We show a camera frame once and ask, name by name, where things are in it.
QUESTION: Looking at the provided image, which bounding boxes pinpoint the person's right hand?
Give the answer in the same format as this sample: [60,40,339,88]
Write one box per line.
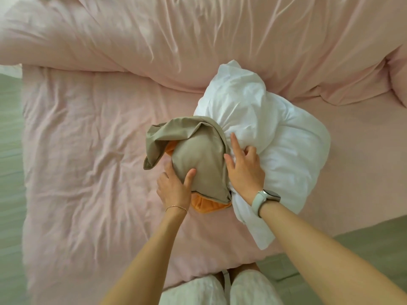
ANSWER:
[223,132,266,207]

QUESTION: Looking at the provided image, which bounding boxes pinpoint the person's left hand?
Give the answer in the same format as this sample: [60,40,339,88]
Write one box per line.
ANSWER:
[156,160,197,212]

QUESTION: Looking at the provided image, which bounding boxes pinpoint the grey and orange pillowcase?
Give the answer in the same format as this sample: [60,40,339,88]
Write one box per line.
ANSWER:
[143,116,233,215]

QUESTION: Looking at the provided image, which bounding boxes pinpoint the white pillow insert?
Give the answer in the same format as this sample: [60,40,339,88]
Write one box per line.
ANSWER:
[193,59,332,251]

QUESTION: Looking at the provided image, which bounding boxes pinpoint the pink bed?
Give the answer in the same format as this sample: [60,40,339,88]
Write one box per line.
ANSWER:
[20,65,407,305]

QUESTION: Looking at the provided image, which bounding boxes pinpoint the person's right forearm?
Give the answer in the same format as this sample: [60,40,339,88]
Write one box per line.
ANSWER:
[259,200,407,305]

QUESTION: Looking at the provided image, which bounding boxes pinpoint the person's left forearm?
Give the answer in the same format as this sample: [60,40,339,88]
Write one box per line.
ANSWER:
[100,208,188,305]

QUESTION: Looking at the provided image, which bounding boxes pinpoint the person's white shorts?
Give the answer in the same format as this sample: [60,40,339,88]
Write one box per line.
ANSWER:
[159,269,284,305]

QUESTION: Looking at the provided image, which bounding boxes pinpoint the white smartwatch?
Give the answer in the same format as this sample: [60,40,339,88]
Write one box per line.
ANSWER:
[251,189,282,219]

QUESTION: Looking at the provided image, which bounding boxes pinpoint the pink ruffled duvet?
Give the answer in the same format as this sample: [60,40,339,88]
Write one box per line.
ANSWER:
[0,0,407,108]

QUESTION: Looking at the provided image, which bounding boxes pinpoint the thin gold bracelet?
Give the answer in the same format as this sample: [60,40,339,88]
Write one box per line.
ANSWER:
[164,205,189,215]

